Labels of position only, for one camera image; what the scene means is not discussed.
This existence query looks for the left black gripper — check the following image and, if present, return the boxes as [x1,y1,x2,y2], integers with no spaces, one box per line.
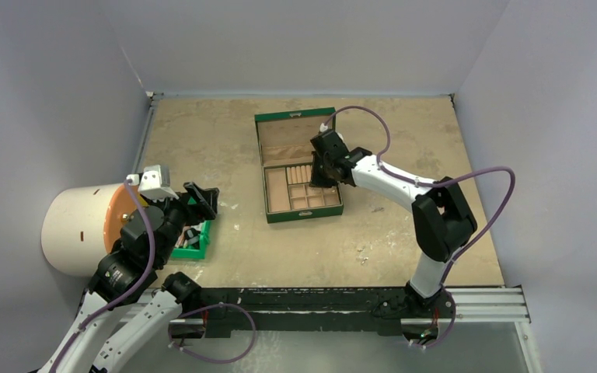
[145,180,217,265]

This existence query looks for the green jewelry box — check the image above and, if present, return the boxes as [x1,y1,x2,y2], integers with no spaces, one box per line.
[254,107,344,224]

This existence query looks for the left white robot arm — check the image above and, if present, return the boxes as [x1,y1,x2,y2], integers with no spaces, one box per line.
[41,174,220,372]

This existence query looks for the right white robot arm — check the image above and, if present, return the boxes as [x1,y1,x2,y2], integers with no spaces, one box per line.
[310,125,477,316]

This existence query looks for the green plastic bin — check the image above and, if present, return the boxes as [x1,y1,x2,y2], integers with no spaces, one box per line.
[170,193,211,260]

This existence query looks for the white cylinder with orange lid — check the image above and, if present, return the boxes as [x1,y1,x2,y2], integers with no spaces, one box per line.
[41,183,136,277]

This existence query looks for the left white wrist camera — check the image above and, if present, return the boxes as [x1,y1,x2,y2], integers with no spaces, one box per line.
[125,165,180,202]

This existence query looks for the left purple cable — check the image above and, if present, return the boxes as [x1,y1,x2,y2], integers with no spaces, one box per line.
[46,177,158,373]

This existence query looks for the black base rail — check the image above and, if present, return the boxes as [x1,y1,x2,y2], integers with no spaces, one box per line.
[166,285,456,341]

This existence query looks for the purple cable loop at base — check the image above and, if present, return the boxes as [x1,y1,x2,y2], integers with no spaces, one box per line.
[167,303,257,364]

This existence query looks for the aluminium rail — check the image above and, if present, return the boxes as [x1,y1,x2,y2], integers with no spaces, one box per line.
[449,288,531,323]

